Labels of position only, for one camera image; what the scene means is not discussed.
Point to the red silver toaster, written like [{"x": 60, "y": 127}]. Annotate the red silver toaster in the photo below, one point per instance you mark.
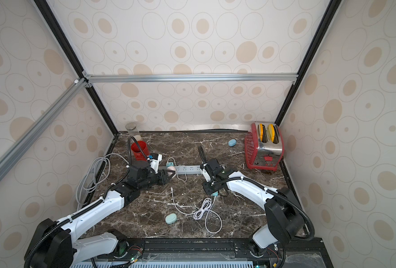
[{"x": 264, "y": 146}]

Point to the blue earbud case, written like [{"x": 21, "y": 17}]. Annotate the blue earbud case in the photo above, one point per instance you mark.
[{"x": 232, "y": 142}]

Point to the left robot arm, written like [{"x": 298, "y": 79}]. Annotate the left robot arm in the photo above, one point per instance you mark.
[{"x": 58, "y": 244}]

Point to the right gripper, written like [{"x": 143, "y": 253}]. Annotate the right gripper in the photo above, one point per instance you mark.
[{"x": 205, "y": 166}]

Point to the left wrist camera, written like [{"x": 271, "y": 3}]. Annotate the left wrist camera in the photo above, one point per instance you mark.
[{"x": 154, "y": 161}]

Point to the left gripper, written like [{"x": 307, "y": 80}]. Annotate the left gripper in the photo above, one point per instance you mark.
[{"x": 162, "y": 176}]

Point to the red metal cup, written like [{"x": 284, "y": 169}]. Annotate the red metal cup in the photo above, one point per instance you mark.
[{"x": 140, "y": 150}]

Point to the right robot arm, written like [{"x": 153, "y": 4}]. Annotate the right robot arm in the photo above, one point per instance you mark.
[{"x": 286, "y": 220}]

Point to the diagonal aluminium rail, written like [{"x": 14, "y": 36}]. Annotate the diagonal aluminium rail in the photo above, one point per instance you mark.
[{"x": 16, "y": 152}]

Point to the green earbud case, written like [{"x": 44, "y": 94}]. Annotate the green earbud case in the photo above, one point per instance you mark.
[{"x": 171, "y": 218}]

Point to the clear glass jar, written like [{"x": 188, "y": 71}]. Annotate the clear glass jar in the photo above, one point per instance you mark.
[{"x": 132, "y": 130}]

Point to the horizontal aluminium rail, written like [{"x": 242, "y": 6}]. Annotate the horizontal aluminium rail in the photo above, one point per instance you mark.
[{"x": 162, "y": 78}]

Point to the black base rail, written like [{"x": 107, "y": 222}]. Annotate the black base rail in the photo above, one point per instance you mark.
[{"x": 209, "y": 253}]

